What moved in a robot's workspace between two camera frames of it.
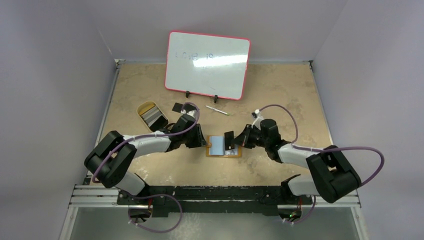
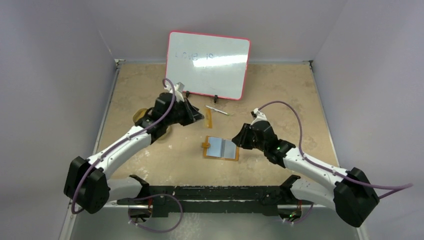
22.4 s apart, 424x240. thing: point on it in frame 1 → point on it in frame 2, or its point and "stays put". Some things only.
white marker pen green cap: [217, 110] stays put
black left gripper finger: [198, 139] → [192, 113]
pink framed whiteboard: [208, 65] stays put
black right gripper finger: [243, 139] stays put
